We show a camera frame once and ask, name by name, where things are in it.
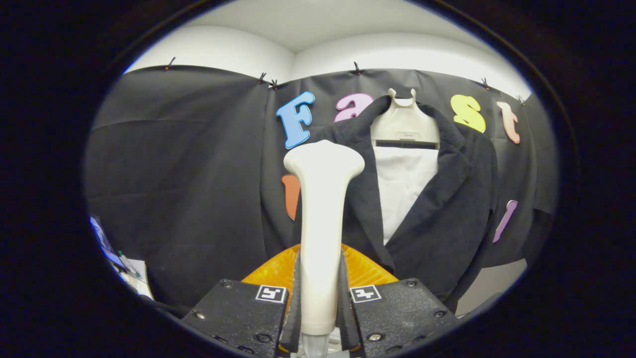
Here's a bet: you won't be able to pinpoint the white garment steamer head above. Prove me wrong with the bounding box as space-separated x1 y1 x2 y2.
283 140 366 358

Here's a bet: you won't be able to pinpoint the grey cabinet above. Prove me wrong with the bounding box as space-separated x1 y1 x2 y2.
455 259 528 316

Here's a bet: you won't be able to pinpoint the white plastic clothes hanger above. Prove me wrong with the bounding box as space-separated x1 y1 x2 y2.
370 88 441 149

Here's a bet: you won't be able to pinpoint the white shirt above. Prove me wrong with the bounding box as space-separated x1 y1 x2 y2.
373 146 439 245

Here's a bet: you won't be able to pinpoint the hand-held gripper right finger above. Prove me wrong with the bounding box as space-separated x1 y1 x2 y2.
339 244 458 358

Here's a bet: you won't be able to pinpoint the blue lit screen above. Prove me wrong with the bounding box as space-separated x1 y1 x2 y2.
89 215 127 271

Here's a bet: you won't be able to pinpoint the black suit jacket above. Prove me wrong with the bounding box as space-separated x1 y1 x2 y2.
293 94 499 314

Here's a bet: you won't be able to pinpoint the white paper sheets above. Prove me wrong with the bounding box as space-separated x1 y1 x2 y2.
118 255 155 300

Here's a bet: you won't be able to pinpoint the black backdrop cloth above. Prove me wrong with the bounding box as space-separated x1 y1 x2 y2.
84 65 559 311

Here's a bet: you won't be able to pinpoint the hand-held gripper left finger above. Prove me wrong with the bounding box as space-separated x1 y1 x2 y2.
181 244 302 358

